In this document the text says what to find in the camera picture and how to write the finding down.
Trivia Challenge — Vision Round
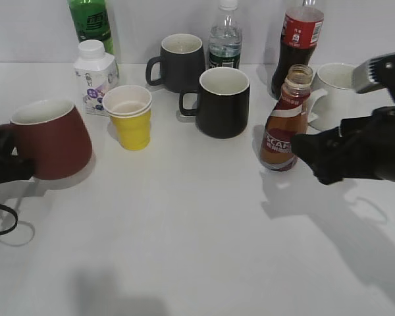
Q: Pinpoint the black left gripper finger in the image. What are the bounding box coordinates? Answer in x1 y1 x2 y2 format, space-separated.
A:
0 124 35 184

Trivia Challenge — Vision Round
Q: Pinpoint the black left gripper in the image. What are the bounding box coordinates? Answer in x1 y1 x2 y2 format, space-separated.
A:
339 105 395 187

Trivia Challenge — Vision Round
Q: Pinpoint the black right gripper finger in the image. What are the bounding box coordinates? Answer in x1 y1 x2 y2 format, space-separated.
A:
291 126 354 185

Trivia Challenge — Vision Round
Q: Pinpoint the dark red ceramic mug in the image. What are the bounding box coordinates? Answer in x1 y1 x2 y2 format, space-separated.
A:
11 100 92 180

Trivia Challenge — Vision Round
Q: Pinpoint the brown Nescafe coffee bottle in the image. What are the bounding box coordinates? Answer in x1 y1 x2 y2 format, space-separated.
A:
259 65 313 171

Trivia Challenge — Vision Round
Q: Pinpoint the yellow paper cup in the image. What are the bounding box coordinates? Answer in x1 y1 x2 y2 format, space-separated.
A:
103 85 152 151

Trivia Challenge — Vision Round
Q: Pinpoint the white ceramic mug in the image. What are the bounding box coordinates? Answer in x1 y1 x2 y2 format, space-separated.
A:
309 63 373 132

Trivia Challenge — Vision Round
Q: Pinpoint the black front mug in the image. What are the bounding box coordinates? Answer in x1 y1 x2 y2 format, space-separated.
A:
178 67 250 139

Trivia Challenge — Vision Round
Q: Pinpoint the white milk carton bottle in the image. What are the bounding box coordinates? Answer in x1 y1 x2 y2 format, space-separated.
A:
74 39 120 116

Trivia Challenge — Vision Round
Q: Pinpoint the cola bottle red label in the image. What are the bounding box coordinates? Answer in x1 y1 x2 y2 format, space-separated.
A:
271 1 324 99

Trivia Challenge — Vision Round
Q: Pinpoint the clear water bottle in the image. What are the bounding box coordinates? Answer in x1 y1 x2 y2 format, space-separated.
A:
208 0 242 69

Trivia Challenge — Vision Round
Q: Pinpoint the green soda bottle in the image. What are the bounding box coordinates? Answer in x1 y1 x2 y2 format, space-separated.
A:
67 0 114 55

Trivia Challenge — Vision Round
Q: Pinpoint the dark grey rear mug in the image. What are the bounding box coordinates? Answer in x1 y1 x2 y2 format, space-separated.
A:
145 34 205 93

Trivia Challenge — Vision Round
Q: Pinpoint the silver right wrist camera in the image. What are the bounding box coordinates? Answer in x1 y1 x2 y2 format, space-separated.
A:
352 53 395 94

